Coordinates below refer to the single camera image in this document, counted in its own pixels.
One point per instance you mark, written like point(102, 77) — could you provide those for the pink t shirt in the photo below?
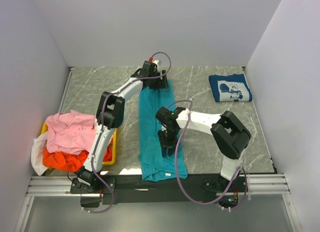
point(71, 133)

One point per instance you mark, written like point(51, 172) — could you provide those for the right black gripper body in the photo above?
point(168, 138)

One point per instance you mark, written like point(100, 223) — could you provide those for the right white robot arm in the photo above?
point(230, 135)

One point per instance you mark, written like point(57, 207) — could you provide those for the white t shirt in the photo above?
point(37, 153)

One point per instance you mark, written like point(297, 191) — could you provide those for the black base beam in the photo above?
point(133, 189)

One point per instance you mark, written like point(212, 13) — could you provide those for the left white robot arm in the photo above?
point(110, 115)

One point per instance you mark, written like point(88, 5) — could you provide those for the orange t shirt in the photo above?
point(64, 161)

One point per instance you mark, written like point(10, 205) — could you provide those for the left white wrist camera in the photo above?
point(150, 68)

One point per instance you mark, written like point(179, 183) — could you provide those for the yellow plastic bin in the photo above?
point(110, 153)

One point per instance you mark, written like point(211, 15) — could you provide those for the folded navy printed t shirt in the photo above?
point(230, 88)

